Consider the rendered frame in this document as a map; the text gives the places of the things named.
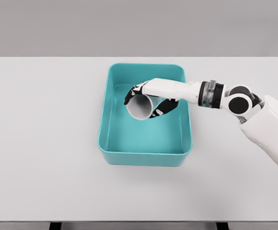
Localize white paper cup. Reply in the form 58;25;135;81
126;93;165;120

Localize teal plastic basket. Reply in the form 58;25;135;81
98;63;193;167

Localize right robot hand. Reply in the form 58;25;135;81
124;78;189;119

